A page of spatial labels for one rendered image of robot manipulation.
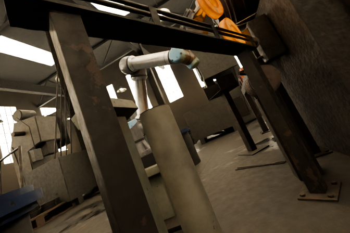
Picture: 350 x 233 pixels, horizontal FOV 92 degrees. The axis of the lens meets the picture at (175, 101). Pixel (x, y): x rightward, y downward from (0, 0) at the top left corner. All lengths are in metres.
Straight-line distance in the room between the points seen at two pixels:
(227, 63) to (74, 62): 3.78
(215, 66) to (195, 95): 7.61
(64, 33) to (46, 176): 3.41
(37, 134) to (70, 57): 5.59
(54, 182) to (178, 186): 3.09
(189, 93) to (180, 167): 11.02
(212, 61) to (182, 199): 3.59
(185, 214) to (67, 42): 0.54
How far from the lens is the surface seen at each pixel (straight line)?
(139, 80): 1.17
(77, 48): 0.35
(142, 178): 0.67
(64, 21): 0.38
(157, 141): 0.57
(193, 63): 0.97
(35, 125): 5.96
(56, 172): 3.49
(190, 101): 11.48
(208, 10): 0.87
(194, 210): 0.61
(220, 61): 4.00
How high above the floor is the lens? 0.40
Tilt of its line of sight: 10 degrees up
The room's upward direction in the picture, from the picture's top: 24 degrees counter-clockwise
